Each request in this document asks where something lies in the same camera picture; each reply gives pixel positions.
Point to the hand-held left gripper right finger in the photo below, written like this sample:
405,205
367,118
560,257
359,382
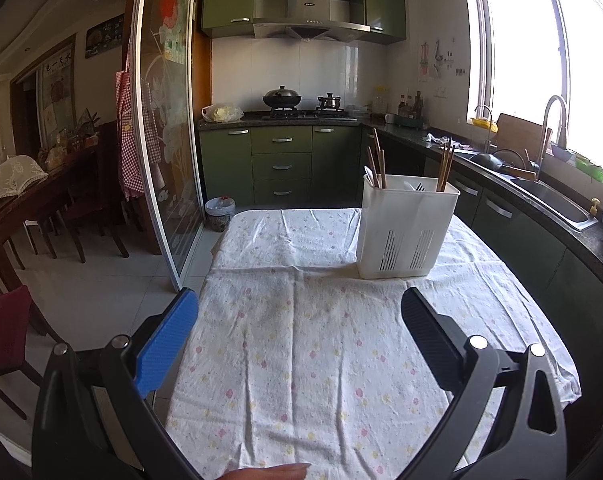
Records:
426,330

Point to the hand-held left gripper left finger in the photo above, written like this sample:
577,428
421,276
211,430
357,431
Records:
169,340

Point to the white plastic utensil holder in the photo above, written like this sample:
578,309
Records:
406,220

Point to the wooden chopstick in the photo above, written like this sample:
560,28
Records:
371,165
441,167
445,170
377,160
383,170
450,165

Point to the white plastic spoon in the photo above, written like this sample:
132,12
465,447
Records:
369,177

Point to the person's left hand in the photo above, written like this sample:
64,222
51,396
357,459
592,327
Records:
271,472

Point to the white floral tablecloth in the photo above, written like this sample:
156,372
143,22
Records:
306,360

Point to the small lidded trash bin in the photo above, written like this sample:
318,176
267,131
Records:
220,215

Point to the green sink base cabinets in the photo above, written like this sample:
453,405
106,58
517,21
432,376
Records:
531,240

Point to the red cushioned chair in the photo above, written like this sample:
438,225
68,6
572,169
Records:
3,330

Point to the dark wooden dining chair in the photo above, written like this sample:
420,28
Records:
108,185

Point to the dark pan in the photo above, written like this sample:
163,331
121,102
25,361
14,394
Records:
487,161

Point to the steel kitchen sink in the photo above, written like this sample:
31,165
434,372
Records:
556,205

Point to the dark stone kitchen countertop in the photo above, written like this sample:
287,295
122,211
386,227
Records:
596,250

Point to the white crumpled cloth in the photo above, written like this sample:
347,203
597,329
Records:
435,139

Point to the red checkered apron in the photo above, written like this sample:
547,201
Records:
129,150

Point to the dark wooden dining table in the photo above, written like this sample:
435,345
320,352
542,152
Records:
31,200

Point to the green stove base cabinets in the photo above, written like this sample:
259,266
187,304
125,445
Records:
281,165

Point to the yellow sink caddy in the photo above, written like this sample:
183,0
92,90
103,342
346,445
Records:
483,122

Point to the wooden cutting board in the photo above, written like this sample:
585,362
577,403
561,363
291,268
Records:
519,132

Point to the white lace food cover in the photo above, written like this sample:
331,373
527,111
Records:
13,180

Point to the cluster of condiment bottles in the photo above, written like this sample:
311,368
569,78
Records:
412,107

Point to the small steel faucet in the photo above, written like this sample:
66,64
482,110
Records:
484,110

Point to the green plastic containers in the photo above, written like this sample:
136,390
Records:
590,169

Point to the sliding glass door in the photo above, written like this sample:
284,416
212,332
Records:
171,110

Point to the plastic bag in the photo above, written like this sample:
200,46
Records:
221,113

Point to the gas stove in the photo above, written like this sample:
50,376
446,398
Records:
306,114

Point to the small black pot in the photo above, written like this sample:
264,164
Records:
330,101

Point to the tall steel kitchen faucet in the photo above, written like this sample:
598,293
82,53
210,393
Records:
554,105

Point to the black wok with lid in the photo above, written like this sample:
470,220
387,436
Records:
281,97

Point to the kitchen window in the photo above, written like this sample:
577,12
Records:
556,35

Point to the steel range hood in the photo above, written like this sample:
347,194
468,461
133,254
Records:
309,10

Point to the green upper kitchen cabinets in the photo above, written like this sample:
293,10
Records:
229,0

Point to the wall drawing sheet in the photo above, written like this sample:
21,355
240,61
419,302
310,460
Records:
434,60

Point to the hanging wall scroll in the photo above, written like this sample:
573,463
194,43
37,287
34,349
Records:
56,90

